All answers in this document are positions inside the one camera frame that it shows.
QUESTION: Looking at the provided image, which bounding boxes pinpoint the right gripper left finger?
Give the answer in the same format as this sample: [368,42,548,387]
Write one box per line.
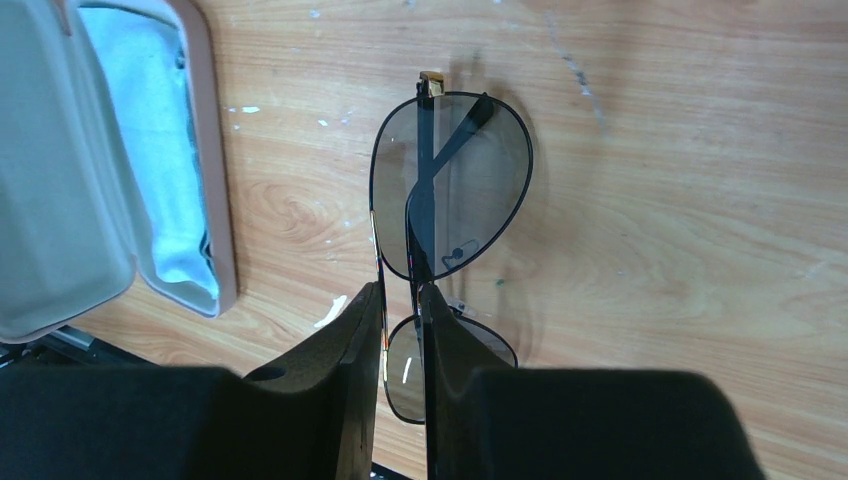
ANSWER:
[1,283,383,479]

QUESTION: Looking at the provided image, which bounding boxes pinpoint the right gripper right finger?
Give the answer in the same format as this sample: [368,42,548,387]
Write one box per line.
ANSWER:
[419,285,765,479]

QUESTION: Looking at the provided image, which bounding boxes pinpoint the dark aviator sunglasses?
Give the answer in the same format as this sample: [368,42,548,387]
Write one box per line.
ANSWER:
[368,70,535,426]

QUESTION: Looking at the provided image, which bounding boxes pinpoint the pink glasses case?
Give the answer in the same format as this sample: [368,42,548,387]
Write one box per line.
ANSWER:
[1,1,238,344]

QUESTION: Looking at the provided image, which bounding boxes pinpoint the blue lens cloth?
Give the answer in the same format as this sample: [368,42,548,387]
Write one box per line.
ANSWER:
[78,6,220,298]

